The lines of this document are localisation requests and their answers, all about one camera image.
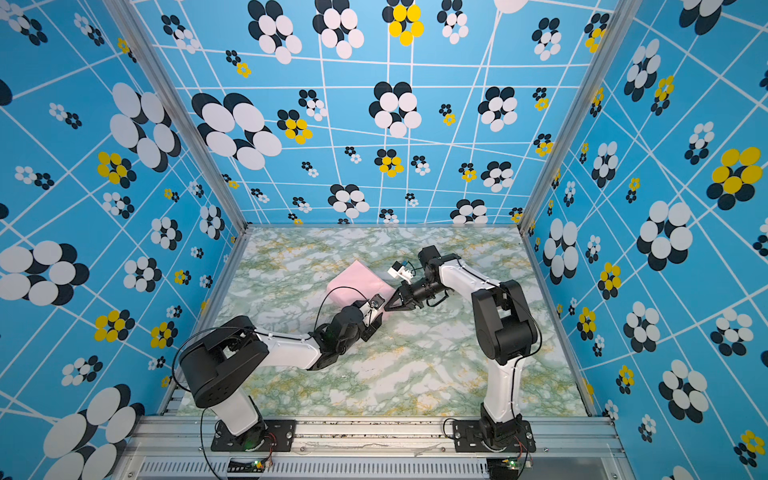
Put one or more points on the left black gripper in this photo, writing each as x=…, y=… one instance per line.
x=372, y=329

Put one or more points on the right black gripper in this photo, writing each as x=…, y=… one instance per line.
x=407, y=294

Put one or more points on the purple wrapping paper sheet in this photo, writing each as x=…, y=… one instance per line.
x=357, y=282

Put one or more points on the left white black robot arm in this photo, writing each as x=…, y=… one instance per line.
x=217, y=365

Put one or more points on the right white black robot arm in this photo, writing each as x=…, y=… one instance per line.
x=505, y=330

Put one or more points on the left green circuit board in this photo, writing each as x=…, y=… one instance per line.
x=241, y=466

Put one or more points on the green circuit board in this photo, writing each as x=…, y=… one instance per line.
x=503, y=468
x=241, y=466

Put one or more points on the right green circuit board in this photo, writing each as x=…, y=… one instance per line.
x=503, y=468

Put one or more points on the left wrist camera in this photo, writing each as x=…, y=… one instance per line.
x=376, y=302

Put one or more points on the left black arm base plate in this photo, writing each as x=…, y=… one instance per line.
x=265, y=436

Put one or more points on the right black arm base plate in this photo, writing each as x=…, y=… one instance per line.
x=482, y=436

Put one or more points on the aluminium front rail frame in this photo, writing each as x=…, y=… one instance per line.
x=375, y=448

